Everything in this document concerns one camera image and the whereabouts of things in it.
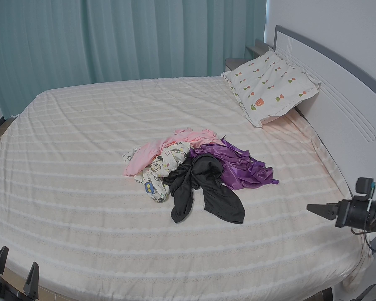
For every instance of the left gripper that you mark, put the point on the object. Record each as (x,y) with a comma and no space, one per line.
(0,285)

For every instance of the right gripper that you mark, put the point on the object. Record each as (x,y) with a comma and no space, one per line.
(352,214)

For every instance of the black trousers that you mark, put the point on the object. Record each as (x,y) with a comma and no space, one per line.
(219,205)

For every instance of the bed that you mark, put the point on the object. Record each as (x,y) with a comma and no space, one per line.
(81,143)

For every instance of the purple garment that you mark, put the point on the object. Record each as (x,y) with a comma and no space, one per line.
(238,174)

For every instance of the white printed pillow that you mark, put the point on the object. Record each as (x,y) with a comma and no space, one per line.
(269,83)

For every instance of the pink garment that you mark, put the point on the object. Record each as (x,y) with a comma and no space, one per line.
(147,158)

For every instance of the grey bedside table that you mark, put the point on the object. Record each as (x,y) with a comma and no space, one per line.
(235,63)

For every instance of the blue-green curtain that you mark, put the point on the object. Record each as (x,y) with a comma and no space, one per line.
(112,30)

